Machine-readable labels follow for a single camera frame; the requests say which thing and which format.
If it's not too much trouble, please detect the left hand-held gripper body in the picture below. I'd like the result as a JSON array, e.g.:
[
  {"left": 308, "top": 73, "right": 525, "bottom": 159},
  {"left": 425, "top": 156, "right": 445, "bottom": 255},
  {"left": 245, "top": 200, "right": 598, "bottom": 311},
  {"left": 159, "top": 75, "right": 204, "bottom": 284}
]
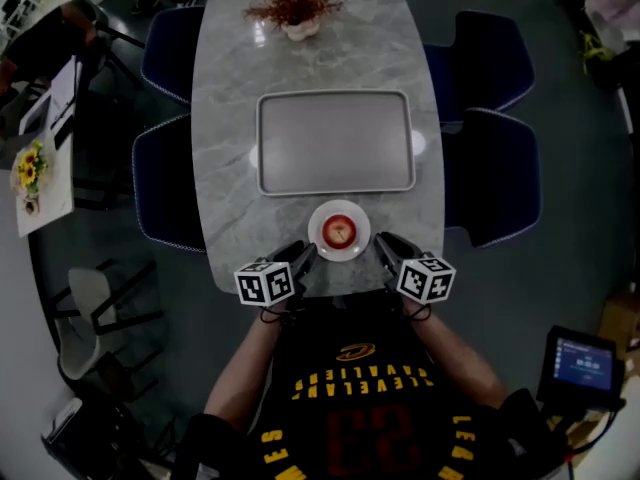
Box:
[{"left": 233, "top": 252, "right": 307, "bottom": 309}]

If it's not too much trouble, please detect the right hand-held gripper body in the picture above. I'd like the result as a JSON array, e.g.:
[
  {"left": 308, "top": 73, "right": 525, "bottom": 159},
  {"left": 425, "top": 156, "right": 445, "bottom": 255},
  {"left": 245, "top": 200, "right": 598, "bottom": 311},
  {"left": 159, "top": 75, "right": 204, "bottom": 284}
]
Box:
[{"left": 382, "top": 250, "right": 457, "bottom": 305}]

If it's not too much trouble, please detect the white round plate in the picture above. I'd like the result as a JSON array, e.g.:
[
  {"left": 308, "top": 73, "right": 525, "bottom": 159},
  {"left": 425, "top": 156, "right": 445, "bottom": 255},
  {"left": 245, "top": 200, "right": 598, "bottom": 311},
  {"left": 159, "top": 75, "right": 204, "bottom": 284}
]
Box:
[{"left": 307, "top": 198, "right": 372, "bottom": 263}]

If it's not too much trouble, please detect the red apple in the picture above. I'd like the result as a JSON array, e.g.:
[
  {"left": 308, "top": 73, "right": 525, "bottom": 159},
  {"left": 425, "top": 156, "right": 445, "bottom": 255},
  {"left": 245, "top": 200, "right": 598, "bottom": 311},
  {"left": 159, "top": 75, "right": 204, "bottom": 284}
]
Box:
[{"left": 321, "top": 212, "right": 359, "bottom": 250}]

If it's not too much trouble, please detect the person's right forearm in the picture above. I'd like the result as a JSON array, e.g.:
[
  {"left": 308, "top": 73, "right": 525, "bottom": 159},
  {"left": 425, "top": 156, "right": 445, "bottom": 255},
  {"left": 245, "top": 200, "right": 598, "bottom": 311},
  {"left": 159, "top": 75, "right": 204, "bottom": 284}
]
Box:
[{"left": 402, "top": 300, "right": 509, "bottom": 409}]

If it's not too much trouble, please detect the person's left forearm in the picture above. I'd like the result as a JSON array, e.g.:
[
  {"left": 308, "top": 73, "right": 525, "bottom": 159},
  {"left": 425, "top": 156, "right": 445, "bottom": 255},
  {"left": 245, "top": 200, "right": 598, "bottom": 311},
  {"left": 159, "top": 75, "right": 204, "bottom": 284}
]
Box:
[{"left": 203, "top": 300, "right": 289, "bottom": 432}]

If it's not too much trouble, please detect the dark blue chair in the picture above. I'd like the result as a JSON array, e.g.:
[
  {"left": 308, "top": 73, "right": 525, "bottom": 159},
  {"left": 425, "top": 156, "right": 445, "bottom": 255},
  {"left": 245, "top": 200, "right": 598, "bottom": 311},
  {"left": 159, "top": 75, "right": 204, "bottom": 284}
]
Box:
[
  {"left": 439, "top": 107, "right": 544, "bottom": 249},
  {"left": 139, "top": 5, "right": 207, "bottom": 109},
  {"left": 422, "top": 9, "right": 536, "bottom": 124},
  {"left": 131, "top": 112, "right": 209, "bottom": 255}
]

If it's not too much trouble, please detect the grey rectangular tray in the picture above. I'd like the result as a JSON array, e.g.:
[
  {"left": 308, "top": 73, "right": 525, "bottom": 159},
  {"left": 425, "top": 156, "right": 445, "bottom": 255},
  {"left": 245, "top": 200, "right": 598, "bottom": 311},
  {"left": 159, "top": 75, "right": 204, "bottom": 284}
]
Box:
[{"left": 255, "top": 88, "right": 417, "bottom": 198}]

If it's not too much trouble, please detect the black jersey with yellow print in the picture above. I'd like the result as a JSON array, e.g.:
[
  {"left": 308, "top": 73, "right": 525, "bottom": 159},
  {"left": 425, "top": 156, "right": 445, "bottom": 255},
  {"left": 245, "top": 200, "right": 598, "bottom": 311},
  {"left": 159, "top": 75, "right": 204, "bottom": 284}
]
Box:
[{"left": 169, "top": 290, "right": 571, "bottom": 480}]

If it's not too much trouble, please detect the black tablet monitor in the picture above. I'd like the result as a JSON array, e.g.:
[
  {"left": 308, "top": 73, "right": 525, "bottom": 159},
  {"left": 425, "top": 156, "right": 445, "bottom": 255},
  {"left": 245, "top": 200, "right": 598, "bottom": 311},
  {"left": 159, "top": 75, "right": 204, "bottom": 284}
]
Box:
[{"left": 536, "top": 325, "right": 626, "bottom": 412}]

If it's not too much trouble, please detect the cardboard box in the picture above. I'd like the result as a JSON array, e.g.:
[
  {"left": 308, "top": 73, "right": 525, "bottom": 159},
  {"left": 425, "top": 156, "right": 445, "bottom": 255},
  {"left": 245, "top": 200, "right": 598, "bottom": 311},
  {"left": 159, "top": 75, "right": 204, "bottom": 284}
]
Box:
[{"left": 597, "top": 292, "right": 640, "bottom": 364}]

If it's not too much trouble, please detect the black equipment case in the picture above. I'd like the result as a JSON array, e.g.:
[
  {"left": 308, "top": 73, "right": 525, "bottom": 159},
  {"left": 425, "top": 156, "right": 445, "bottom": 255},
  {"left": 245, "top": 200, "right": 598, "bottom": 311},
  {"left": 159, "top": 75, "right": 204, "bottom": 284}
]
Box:
[{"left": 39, "top": 397, "right": 171, "bottom": 480}]

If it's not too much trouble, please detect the white side table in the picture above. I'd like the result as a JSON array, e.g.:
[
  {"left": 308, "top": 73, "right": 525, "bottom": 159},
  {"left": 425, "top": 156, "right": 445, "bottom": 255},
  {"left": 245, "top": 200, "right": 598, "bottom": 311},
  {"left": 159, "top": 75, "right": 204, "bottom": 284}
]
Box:
[{"left": 9, "top": 132, "right": 76, "bottom": 239}]

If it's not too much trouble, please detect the white device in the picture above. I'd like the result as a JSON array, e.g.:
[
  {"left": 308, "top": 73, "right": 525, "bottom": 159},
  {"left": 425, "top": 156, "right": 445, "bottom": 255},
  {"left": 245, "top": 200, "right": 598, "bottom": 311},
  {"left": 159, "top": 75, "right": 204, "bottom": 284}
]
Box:
[{"left": 42, "top": 397, "right": 84, "bottom": 444}]

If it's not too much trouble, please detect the black phone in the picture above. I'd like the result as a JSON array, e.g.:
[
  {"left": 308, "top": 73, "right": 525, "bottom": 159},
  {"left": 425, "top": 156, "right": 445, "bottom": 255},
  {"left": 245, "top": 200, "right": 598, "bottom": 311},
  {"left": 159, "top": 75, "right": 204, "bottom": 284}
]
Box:
[{"left": 52, "top": 117, "right": 76, "bottom": 152}]

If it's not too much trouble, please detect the sunflower bouquet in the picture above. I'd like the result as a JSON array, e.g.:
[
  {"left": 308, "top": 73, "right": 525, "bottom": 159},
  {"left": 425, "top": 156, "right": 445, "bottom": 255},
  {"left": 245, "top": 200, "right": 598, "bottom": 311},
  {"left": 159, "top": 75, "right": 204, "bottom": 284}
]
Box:
[{"left": 10, "top": 139, "right": 50, "bottom": 217}]

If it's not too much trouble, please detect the white paper clipboard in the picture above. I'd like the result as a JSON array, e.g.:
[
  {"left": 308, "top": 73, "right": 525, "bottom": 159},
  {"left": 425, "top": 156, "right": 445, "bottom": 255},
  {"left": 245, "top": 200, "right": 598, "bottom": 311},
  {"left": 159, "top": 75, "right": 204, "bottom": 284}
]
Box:
[{"left": 49, "top": 55, "right": 84, "bottom": 134}]

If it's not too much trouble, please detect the grey laptop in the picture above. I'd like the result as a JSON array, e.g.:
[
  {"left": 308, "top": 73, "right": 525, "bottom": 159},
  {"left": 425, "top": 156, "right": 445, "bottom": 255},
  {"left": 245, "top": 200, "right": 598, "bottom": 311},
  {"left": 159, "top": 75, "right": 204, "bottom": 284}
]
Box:
[{"left": 19, "top": 90, "right": 56, "bottom": 134}]

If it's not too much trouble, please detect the beige chair with black frame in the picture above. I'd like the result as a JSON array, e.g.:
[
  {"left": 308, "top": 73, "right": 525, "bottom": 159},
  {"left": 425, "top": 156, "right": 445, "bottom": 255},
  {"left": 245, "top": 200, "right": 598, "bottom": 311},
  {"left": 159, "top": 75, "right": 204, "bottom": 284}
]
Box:
[{"left": 49, "top": 260, "right": 166, "bottom": 399}]

